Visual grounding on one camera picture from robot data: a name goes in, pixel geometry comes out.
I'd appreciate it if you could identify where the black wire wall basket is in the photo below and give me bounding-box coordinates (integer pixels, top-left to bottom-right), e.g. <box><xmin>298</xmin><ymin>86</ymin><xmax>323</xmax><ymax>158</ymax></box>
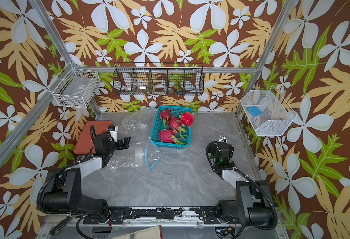
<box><xmin>111</xmin><ymin>62</ymin><xmax>205</xmax><ymax>96</ymax></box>

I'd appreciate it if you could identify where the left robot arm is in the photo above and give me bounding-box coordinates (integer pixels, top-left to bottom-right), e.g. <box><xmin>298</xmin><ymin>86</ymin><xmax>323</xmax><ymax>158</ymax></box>
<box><xmin>36</xmin><ymin>125</ymin><xmax>131</xmax><ymax>223</ymax></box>

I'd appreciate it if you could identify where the teal plastic basket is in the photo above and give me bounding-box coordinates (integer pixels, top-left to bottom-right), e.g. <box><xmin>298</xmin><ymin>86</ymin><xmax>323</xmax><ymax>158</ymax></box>
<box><xmin>150</xmin><ymin>106</ymin><xmax>194</xmax><ymax>149</ymax></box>

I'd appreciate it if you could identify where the white wire basket right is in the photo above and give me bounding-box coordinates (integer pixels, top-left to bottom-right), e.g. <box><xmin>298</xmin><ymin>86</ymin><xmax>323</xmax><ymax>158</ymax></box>
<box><xmin>240</xmin><ymin>87</ymin><xmax>297</xmax><ymax>137</ymax></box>

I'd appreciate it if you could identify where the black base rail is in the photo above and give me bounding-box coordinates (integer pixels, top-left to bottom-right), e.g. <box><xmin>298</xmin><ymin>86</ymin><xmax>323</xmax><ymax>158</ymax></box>
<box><xmin>82</xmin><ymin>206</ymin><xmax>244</xmax><ymax>225</ymax></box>

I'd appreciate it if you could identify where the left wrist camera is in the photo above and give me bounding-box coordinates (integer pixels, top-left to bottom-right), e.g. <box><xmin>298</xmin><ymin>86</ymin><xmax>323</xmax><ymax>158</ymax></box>
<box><xmin>108</xmin><ymin>125</ymin><xmax>118</xmax><ymax>142</ymax></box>

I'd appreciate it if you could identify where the white wire basket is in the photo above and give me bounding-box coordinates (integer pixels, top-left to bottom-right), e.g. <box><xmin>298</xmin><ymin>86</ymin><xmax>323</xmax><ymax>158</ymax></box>
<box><xmin>240</xmin><ymin>87</ymin><xmax>297</xmax><ymax>137</ymax></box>
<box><xmin>50</xmin><ymin>68</ymin><xmax>100</xmax><ymax>109</ymax></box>

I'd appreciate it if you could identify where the white wire basket left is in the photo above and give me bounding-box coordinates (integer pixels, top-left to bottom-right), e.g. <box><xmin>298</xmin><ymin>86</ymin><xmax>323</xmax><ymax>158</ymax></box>
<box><xmin>50</xmin><ymin>68</ymin><xmax>100</xmax><ymax>109</ymax></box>

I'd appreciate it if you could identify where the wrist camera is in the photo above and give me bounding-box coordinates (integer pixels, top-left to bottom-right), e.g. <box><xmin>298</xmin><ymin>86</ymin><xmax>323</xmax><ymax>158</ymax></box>
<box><xmin>108</xmin><ymin>125</ymin><xmax>118</xmax><ymax>142</ymax></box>
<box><xmin>218</xmin><ymin>133</ymin><xmax>227</xmax><ymax>143</ymax></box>

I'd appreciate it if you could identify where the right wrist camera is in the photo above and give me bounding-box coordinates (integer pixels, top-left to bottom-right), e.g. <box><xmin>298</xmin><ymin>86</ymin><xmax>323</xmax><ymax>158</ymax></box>
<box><xmin>218</xmin><ymin>133</ymin><xmax>227</xmax><ymax>143</ymax></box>

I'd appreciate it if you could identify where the blue sponge in basket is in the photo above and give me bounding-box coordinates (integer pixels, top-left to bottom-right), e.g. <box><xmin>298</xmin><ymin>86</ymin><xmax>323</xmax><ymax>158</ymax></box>
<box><xmin>247</xmin><ymin>106</ymin><xmax>262</xmax><ymax>117</ymax></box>

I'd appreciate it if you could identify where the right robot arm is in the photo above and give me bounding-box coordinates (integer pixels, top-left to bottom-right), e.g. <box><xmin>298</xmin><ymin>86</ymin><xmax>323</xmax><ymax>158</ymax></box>
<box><xmin>205</xmin><ymin>141</ymin><xmax>278</xmax><ymax>231</ymax></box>

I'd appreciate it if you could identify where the dragon fruit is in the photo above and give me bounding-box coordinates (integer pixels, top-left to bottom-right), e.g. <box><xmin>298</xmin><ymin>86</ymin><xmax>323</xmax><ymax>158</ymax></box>
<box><xmin>159</xmin><ymin>129</ymin><xmax>187</xmax><ymax>145</ymax></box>

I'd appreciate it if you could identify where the red plastic tool case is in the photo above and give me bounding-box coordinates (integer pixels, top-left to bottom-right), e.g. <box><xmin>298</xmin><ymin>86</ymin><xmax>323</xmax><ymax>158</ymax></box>
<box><xmin>73</xmin><ymin>121</ymin><xmax>113</xmax><ymax>155</ymax></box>

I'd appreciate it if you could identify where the clear zip-top bag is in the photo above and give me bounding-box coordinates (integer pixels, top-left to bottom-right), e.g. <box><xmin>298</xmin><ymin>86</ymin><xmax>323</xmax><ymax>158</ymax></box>
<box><xmin>119</xmin><ymin>111</ymin><xmax>155</xmax><ymax>140</ymax></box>
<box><xmin>107</xmin><ymin>139</ymin><xmax>162</xmax><ymax>171</ymax></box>

